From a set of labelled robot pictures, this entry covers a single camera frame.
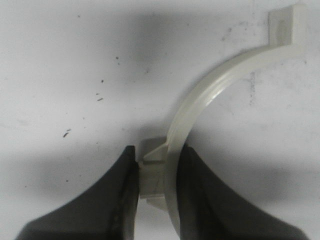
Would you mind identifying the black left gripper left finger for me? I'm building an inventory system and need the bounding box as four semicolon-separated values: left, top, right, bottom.
17;145;139;240

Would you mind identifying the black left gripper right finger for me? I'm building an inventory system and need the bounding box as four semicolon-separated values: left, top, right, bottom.
177;145;308;240

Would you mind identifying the white clamp half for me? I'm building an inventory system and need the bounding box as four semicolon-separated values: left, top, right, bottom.
139;3;307;234

